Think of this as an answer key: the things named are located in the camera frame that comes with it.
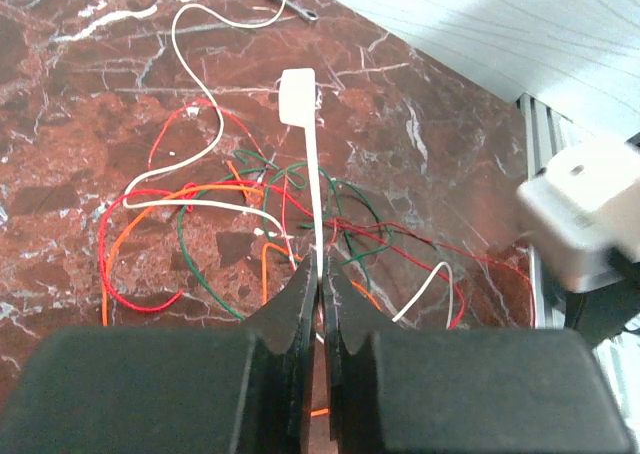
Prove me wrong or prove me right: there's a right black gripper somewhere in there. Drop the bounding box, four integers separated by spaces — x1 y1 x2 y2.
564 253 639 348

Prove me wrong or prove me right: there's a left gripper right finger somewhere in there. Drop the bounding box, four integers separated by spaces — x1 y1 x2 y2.
321 258 635 453

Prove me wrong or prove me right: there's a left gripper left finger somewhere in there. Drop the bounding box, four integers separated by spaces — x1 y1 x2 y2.
1 255 318 453

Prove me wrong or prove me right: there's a thin red wire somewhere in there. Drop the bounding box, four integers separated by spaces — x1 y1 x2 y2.
97 98 537 331

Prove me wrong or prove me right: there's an orange wire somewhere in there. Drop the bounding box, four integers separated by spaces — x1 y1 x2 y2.
99 159 384 420

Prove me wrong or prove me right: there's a green wire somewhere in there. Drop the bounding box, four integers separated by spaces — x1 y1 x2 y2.
177 148 394 321

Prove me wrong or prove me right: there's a long white zip tie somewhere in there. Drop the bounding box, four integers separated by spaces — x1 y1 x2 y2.
278 68 324 284

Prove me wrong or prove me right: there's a white wire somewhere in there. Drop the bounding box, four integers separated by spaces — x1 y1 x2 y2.
122 0 456 330

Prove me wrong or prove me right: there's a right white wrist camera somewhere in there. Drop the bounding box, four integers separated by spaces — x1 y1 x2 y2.
516 139 639 293

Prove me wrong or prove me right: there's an aluminium front rail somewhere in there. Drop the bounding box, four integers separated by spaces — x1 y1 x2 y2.
516 94 639 429

